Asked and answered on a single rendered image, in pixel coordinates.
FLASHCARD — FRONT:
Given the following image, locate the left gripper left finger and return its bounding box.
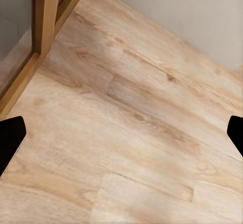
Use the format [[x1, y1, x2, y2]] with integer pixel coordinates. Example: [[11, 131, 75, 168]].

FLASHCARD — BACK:
[[0, 116, 26, 176]]

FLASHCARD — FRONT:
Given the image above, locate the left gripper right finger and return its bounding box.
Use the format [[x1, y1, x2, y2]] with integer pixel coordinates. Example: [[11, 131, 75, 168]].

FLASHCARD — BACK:
[[227, 115, 243, 156]]

